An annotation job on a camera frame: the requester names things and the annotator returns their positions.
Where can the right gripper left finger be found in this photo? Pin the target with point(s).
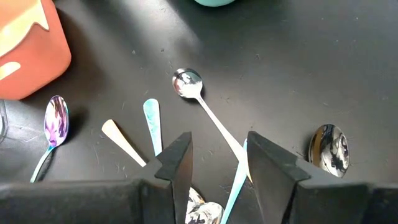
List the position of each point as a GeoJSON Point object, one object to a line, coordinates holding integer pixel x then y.
{"type": "Point", "coordinates": [93, 202]}

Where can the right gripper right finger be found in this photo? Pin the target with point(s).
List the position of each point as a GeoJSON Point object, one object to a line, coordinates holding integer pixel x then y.
{"type": "Point", "coordinates": [311, 202]}

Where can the clear plastic tray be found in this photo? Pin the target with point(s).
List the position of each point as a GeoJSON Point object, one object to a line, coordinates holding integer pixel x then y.
{"type": "Point", "coordinates": [2, 124]}

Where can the orange plastic bin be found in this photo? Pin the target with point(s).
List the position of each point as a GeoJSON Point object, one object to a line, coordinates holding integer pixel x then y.
{"type": "Point", "coordinates": [37, 68]}

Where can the teal plastic bin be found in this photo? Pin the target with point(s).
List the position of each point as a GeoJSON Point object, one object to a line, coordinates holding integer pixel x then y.
{"type": "Point", "coordinates": [214, 2]}

